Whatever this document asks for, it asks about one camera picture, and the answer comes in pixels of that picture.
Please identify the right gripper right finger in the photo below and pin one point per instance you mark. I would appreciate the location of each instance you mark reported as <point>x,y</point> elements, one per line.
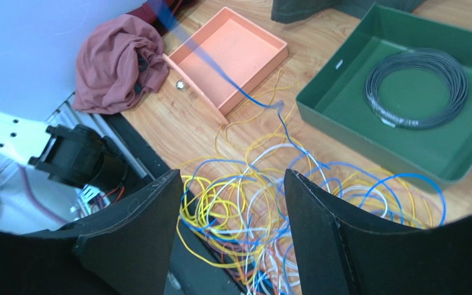
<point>342,249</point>

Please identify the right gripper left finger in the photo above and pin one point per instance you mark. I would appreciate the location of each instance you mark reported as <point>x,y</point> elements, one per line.
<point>122,249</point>

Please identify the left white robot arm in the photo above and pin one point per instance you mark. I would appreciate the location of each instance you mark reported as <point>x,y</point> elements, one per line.
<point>63,169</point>

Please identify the dusty pink garment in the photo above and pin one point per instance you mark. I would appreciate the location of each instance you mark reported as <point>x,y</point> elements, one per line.
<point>117,65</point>

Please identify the orange plastic tray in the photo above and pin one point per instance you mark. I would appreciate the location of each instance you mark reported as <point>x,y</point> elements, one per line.
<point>226,58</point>

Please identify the dark red garment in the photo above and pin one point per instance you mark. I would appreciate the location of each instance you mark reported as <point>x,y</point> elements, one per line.
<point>157,12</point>

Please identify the olive green jacket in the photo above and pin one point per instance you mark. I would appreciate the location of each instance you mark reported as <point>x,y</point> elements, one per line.
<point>290,11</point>

